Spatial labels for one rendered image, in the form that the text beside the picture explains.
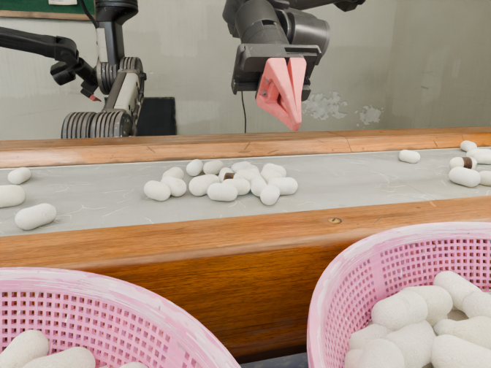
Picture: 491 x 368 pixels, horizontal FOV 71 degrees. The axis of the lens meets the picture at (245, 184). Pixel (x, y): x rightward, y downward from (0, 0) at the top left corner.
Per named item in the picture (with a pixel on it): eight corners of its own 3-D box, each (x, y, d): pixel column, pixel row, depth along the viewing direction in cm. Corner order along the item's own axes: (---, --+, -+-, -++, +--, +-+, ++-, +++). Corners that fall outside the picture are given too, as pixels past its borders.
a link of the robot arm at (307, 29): (224, 20, 55) (242, -37, 48) (287, 33, 59) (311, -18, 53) (240, 68, 48) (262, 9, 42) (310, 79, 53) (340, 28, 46)
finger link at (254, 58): (328, 103, 35) (301, 47, 40) (261, 105, 34) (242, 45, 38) (307, 146, 41) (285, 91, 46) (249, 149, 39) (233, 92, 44)
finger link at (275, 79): (348, 103, 36) (319, 47, 41) (285, 104, 34) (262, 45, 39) (325, 144, 42) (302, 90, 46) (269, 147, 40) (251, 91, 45)
